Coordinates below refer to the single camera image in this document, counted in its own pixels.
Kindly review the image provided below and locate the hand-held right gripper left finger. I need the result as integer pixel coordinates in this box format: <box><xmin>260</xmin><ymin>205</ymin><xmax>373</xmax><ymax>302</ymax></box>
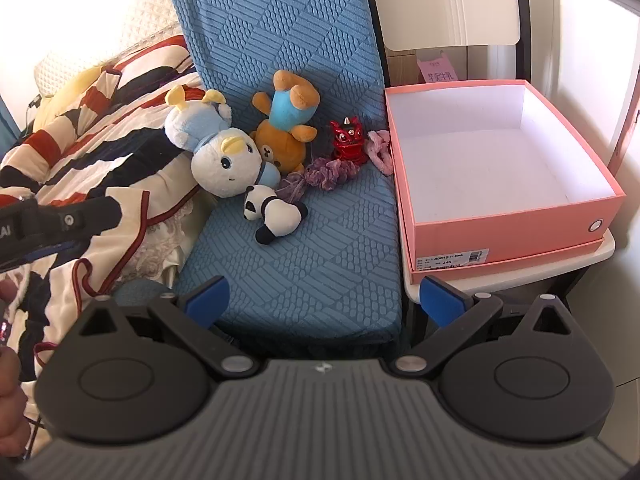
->
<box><xmin>77</xmin><ymin>276</ymin><xmax>260</xmax><ymax>380</ymax></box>

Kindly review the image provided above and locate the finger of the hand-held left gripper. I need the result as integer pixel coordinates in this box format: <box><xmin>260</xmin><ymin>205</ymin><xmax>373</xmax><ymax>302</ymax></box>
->
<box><xmin>30</xmin><ymin>195</ymin><xmax>124</xmax><ymax>242</ymax></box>
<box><xmin>0</xmin><ymin>239</ymin><xmax>93</xmax><ymax>275</ymax></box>

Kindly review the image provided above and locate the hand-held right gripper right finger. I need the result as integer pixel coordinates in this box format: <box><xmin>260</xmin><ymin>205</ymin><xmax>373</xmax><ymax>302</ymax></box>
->
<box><xmin>390</xmin><ymin>276</ymin><xmax>575</xmax><ymax>380</ymax></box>

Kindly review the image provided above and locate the blue penguin plush toy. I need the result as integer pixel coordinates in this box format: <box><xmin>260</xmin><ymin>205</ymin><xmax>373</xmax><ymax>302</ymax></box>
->
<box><xmin>164</xmin><ymin>85</ymin><xmax>282</xmax><ymax>199</ymax></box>

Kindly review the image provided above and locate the brown bear plush toy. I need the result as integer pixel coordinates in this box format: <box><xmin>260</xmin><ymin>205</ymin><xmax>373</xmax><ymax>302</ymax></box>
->
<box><xmin>250</xmin><ymin>70</ymin><xmax>321</xmax><ymax>177</ymax></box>

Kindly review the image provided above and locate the purple scrunchie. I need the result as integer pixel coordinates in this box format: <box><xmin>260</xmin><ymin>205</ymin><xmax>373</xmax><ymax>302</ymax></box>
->
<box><xmin>276</xmin><ymin>156</ymin><xmax>362</xmax><ymax>204</ymax></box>

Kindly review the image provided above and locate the person's left hand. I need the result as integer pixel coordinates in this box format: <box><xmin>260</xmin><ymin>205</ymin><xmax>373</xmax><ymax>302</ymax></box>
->
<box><xmin>0</xmin><ymin>280</ymin><xmax>32</xmax><ymax>461</ymax></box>

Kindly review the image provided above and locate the white side table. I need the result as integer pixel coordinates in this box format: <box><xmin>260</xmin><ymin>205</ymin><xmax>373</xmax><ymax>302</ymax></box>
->
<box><xmin>404</xmin><ymin>230</ymin><xmax>617</xmax><ymax>306</ymax></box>

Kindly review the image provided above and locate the grey sofa seat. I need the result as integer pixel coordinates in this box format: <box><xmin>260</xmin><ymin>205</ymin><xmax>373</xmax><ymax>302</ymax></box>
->
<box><xmin>114</xmin><ymin>280</ymin><xmax>176</xmax><ymax>307</ymax></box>

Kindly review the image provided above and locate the cream lace cloth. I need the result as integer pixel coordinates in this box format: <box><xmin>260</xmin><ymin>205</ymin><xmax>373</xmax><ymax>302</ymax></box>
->
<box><xmin>120</xmin><ymin>194</ymin><xmax>202</xmax><ymax>291</ymax></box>

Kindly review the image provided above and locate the blue textured sofa cover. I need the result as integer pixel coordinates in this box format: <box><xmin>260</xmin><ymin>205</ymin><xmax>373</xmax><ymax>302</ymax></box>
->
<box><xmin>164</xmin><ymin>0</ymin><xmax>404</xmax><ymax>347</ymax></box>

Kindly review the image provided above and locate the striped fleece blanket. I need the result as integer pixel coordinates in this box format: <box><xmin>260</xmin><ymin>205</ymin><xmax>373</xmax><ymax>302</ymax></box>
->
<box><xmin>0</xmin><ymin>35</ymin><xmax>212</xmax><ymax>376</ymax></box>

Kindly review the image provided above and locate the panda plush toy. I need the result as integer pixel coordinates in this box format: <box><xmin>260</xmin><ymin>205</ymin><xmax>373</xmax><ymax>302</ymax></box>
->
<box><xmin>243</xmin><ymin>184</ymin><xmax>309</xmax><ymax>246</ymax></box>

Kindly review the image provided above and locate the yellow cloth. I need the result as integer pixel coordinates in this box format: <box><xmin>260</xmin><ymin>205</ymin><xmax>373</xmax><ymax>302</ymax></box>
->
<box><xmin>35</xmin><ymin>65</ymin><xmax>117</xmax><ymax>122</ymax></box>

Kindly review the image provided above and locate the pink scrunchie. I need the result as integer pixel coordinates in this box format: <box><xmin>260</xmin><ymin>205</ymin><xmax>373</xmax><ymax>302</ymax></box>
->
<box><xmin>366</xmin><ymin>130</ymin><xmax>394</xmax><ymax>177</ymax></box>

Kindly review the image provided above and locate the red lion figurine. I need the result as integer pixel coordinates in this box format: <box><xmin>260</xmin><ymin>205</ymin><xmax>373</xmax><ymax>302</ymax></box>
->
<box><xmin>329</xmin><ymin>116</ymin><xmax>371</xmax><ymax>166</ymax></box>

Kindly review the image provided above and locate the white waffle pillow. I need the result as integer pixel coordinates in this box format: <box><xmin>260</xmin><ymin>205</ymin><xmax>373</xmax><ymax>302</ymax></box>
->
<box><xmin>32</xmin><ymin>0</ymin><xmax>181</xmax><ymax>98</ymax></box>

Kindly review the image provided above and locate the pink paper note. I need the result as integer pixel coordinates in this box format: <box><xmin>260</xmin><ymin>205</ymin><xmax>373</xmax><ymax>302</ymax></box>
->
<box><xmin>416</xmin><ymin>50</ymin><xmax>458</xmax><ymax>84</ymax></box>

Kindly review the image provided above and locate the black chair frame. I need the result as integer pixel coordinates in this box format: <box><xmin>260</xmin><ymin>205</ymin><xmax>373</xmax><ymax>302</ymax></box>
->
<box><xmin>515</xmin><ymin>0</ymin><xmax>532</xmax><ymax>82</ymax></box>

